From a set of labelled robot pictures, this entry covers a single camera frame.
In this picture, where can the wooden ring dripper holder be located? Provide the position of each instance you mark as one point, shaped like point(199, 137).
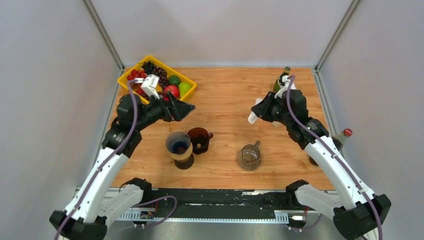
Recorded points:
point(182, 154)

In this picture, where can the dark purple grape bunch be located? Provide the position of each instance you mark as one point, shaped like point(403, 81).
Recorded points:
point(151, 69)

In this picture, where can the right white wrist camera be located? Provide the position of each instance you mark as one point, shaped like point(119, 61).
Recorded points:
point(289, 80)

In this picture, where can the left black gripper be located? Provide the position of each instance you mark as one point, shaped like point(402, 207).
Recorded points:
point(180, 109)

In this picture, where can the green lime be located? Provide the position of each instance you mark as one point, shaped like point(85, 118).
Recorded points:
point(174, 80)

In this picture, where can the yellow plastic fruit tray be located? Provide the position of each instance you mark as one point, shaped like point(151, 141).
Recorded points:
point(123, 82)

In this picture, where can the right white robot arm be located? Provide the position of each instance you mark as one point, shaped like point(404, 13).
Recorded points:
point(356, 210)

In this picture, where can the white paper coffee filter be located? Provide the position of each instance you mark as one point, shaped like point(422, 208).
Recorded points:
point(252, 118)

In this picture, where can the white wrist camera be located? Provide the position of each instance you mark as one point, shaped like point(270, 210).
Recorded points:
point(289, 80)
point(149, 84)

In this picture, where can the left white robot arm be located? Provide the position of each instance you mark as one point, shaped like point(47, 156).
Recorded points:
point(88, 216)

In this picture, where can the green pear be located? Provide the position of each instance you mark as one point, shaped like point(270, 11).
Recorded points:
point(183, 87)

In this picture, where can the brown coffee server pot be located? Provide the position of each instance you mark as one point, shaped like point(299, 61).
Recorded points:
point(184, 165)

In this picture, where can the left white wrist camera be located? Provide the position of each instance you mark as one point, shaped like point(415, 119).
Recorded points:
point(149, 84)

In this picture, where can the amber glass dripper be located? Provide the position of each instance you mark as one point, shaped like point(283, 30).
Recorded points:
point(200, 139)

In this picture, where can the green glass bottle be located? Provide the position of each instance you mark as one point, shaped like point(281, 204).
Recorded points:
point(280, 81)

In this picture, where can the clear ribbed glass pitcher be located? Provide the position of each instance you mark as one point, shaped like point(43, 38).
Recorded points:
point(249, 157)

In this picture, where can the cola bottle red cap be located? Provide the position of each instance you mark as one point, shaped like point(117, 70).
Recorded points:
point(341, 137)

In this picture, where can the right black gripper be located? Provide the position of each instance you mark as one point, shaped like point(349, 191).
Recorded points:
point(262, 109)

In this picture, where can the blue ribbed glass dripper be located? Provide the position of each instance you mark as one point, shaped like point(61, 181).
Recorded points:
point(178, 142)

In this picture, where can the red apple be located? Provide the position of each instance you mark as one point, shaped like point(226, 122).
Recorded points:
point(173, 90)

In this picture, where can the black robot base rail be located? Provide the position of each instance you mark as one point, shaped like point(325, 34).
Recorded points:
point(224, 205)

